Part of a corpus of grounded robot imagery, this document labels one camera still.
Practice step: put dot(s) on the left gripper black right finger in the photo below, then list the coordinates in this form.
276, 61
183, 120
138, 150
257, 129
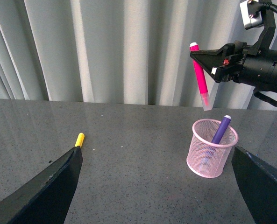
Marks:
257, 182

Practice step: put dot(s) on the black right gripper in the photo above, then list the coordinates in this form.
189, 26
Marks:
254, 65

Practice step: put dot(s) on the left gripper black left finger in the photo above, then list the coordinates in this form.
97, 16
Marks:
46, 198

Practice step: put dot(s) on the pink marker pen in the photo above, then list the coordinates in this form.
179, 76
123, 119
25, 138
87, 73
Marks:
203, 90

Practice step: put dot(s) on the purple marker pen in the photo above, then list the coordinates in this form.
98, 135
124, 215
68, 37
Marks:
217, 137

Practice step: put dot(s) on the pink mesh pen cup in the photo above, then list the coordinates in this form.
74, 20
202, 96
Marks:
203, 133

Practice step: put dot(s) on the yellow marker pen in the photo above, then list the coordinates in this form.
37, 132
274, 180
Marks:
80, 140

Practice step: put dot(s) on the grey pleated curtain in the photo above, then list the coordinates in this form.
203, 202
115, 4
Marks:
111, 51

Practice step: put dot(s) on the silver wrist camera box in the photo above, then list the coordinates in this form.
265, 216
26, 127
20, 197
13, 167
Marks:
251, 15

